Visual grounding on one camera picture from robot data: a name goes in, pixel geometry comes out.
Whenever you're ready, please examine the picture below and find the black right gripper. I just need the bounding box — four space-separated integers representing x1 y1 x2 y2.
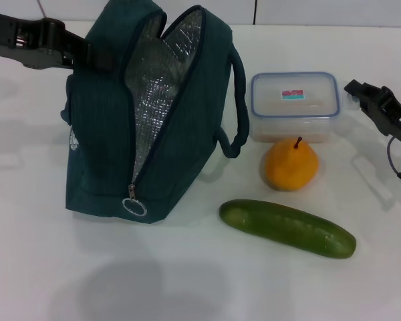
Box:
344 79 401 150

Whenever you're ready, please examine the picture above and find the orange yellow pear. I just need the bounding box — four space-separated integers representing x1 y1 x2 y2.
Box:
264 136 320 191

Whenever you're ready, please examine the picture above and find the dark teal insulated lunch bag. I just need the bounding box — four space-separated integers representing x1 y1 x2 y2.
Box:
60 5 247 225

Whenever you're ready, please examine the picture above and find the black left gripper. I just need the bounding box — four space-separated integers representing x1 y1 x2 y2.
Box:
0 9 116 71

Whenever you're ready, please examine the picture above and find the green cucumber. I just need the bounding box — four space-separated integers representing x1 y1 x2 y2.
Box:
219 199 358 259

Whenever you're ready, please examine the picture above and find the clear plastic food container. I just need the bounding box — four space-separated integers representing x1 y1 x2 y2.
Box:
250 71 344 144

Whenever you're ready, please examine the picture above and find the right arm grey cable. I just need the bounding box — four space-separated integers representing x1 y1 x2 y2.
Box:
386 135 401 190

